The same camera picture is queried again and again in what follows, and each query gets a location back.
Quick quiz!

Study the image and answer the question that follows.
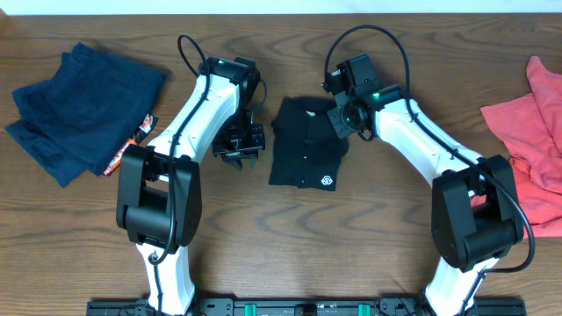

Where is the black t-shirt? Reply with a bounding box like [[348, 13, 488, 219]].
[[269, 97, 349, 191]]

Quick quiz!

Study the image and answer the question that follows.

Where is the red t-shirt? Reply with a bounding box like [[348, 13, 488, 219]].
[[480, 56, 561, 238]]

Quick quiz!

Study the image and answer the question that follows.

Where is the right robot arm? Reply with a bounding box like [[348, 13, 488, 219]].
[[324, 54, 523, 315]]

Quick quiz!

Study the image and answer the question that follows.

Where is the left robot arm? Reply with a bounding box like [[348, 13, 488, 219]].
[[116, 57, 265, 315]]

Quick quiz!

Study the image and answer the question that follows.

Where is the folded navy blue garment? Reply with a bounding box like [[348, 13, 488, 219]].
[[6, 43, 165, 187]]

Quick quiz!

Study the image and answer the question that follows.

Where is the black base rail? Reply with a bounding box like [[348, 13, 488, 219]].
[[86, 296, 527, 316]]

